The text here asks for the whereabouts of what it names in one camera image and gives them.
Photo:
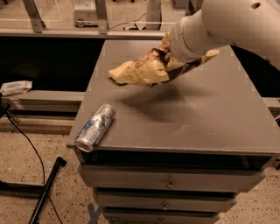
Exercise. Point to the brown chip bag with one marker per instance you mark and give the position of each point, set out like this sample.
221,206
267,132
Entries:
158,65

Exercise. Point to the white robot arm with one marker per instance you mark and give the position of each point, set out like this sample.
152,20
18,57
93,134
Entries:
253,25

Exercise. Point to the yellow sponge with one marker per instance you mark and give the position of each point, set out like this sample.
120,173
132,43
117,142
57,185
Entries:
121,74

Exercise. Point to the silver blue drink can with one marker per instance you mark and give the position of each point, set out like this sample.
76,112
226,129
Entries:
93,131

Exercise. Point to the grey drawer cabinet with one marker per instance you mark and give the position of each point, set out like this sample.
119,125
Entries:
211,118

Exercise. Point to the top grey drawer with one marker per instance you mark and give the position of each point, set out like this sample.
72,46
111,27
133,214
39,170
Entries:
173,179

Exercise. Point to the grey drawer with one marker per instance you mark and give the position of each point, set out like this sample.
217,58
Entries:
159,217
164,202
173,179

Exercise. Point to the black stand leg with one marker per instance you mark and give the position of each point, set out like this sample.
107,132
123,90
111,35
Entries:
60,162

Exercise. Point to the middle grey drawer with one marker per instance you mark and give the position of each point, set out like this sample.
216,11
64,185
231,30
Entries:
164,202

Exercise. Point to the grey low shelf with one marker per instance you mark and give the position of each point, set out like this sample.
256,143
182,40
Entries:
42,100

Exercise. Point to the bottom grey drawer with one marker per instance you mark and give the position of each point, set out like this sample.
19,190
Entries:
159,217

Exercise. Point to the white wheeled cart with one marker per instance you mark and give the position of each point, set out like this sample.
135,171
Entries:
84,13

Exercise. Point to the white plastic packet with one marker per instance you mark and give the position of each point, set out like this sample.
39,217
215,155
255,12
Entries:
15,87

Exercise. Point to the grey metal rail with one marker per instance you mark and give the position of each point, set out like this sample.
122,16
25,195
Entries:
82,33

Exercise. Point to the middle metal bracket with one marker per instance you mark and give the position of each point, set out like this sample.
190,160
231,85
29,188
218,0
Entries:
102,17

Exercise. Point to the metal bracket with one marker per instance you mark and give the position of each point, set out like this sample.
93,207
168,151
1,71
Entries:
102,17
37,23

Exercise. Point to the left metal bracket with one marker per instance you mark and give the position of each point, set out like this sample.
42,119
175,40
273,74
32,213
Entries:
37,23

